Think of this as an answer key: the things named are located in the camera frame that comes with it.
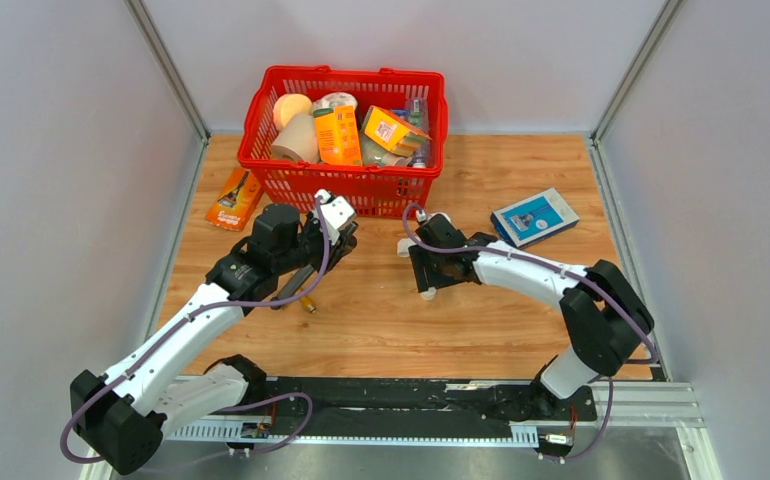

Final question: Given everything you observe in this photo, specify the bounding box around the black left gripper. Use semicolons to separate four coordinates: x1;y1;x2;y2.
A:
274;209;353;276

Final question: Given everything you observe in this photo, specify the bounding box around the white plastic pipe fitting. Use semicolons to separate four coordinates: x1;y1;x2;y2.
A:
397;238;415;258

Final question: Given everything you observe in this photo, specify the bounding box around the white plastic elbow fitting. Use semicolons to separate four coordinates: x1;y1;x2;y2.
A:
419;287;437;301

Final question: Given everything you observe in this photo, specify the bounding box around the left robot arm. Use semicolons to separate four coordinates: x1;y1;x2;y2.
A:
59;190;358;475

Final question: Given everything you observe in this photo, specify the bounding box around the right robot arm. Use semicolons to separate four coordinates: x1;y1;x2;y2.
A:
397;213;654;419

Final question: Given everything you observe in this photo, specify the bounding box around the brass yellow faucet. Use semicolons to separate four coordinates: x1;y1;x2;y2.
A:
299;297;317;314

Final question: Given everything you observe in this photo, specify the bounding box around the red plastic shopping basket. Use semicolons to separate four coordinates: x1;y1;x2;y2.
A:
237;66;448;218

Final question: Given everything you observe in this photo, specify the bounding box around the orange razor box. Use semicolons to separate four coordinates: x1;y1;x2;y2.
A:
205;167;263;232

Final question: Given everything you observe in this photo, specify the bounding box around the beige paper roll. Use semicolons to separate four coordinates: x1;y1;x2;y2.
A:
270;113;320;164

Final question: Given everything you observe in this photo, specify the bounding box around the orange tall box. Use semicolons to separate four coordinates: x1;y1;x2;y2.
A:
313;106;363;166

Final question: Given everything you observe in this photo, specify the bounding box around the blue white razor box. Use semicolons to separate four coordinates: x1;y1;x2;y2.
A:
490;188;580;248

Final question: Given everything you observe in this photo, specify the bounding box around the orange yellow tilted box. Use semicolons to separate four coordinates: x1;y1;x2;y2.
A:
362;106;431;157

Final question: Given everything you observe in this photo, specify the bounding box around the orange round sponge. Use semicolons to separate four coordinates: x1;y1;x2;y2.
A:
272;93;313;131

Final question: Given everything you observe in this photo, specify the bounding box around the white tape roll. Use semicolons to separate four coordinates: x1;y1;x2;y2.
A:
312;92;358;112

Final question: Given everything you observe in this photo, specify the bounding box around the clear plastic bottle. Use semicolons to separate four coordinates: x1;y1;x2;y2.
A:
405;97;431;168

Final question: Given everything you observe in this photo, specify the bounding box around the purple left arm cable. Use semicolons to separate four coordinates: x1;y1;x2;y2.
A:
60;195;333;465

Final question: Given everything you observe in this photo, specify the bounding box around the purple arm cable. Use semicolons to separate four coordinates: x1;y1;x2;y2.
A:
60;195;333;465
402;202;661;463

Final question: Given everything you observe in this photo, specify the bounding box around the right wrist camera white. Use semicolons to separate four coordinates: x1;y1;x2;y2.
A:
415;210;451;225

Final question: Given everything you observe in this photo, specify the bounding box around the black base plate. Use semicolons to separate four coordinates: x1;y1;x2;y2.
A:
243;377;597;439

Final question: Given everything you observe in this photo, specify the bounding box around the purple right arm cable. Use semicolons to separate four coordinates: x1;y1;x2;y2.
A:
402;202;661;463

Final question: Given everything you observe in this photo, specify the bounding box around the white slotted cable duct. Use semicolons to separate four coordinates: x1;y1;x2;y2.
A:
166;423;540;448

